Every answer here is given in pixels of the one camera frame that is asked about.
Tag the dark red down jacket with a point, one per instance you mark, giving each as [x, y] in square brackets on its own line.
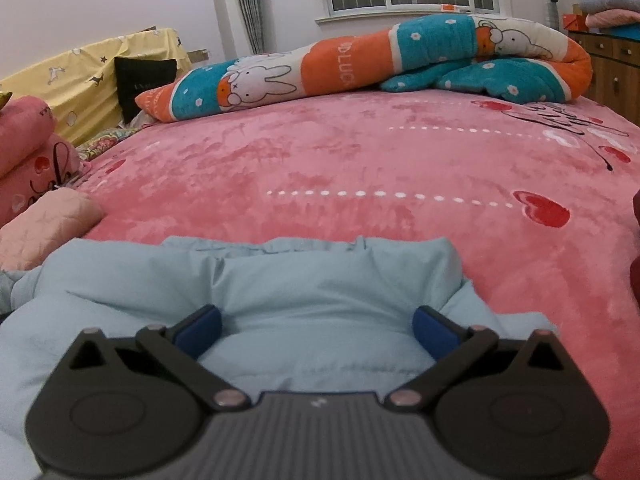
[636, 270]

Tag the pink heart print bed blanket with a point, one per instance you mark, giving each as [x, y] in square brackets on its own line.
[350, 170]

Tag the yellow star print cloth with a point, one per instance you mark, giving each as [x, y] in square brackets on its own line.
[75, 75]

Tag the black cushion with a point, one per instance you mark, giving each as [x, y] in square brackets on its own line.
[142, 85]

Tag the small orange windowsill box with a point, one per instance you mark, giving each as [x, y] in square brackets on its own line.
[454, 8]

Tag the light blue down jacket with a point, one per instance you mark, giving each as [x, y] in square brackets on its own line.
[300, 280]

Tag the floral patterned cloth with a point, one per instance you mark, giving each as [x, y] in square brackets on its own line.
[105, 142]

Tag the wooden board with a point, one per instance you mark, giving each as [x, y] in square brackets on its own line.
[197, 55]

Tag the pink quilted cloth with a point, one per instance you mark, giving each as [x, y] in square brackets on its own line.
[45, 230]

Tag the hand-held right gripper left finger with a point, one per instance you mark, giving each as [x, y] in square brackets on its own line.
[200, 332]

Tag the pink folded blanket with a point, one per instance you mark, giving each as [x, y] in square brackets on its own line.
[615, 19]

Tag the teal folded cloth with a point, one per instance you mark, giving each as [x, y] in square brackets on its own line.
[620, 33]

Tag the rabbit print rolled quilt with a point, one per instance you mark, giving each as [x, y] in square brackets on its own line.
[350, 60]

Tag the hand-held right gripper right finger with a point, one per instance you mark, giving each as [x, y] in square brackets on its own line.
[437, 335]

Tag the wooden cabinet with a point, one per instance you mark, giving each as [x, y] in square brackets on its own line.
[615, 70]

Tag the yellow floral pillow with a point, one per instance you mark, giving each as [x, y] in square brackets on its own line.
[5, 101]

